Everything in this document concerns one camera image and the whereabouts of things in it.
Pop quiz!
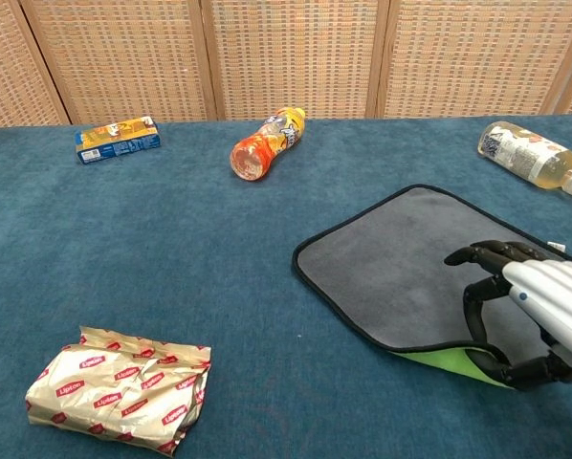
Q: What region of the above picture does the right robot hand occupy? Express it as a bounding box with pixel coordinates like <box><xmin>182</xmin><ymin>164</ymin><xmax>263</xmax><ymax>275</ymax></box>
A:
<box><xmin>443</xmin><ymin>240</ymin><xmax>572</xmax><ymax>391</ymax></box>

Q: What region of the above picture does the grey green cleaning cloth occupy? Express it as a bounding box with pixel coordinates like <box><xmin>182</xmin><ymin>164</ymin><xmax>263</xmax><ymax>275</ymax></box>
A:
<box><xmin>292</xmin><ymin>184</ymin><xmax>572</xmax><ymax>391</ymax></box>

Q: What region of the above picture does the pale tea bottle white cap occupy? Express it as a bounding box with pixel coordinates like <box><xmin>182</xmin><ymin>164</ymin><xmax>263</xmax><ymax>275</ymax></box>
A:
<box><xmin>476</xmin><ymin>120</ymin><xmax>572</xmax><ymax>197</ymax></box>

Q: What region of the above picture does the orange juice bottle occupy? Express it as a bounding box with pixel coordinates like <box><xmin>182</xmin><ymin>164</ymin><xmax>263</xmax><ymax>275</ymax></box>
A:
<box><xmin>230</xmin><ymin>106</ymin><xmax>307</xmax><ymax>183</ymax></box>

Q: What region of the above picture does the woven bamboo folding screen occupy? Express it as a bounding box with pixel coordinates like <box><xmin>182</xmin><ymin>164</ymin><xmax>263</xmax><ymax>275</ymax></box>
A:
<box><xmin>0</xmin><ymin>0</ymin><xmax>572</xmax><ymax>129</ymax></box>

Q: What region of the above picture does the teal carpet table cover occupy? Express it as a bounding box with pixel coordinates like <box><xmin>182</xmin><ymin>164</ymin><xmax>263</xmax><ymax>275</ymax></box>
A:
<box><xmin>0</xmin><ymin>113</ymin><xmax>572</xmax><ymax>459</ymax></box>

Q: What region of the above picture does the gold Lipton tea package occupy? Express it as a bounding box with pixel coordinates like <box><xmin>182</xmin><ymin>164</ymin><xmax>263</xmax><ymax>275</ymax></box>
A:
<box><xmin>25</xmin><ymin>325</ymin><xmax>212</xmax><ymax>456</ymax></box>

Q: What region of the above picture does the yellow blue snack box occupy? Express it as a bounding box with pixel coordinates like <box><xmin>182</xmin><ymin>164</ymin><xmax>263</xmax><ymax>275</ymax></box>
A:
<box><xmin>74</xmin><ymin>116</ymin><xmax>163</xmax><ymax>165</ymax></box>

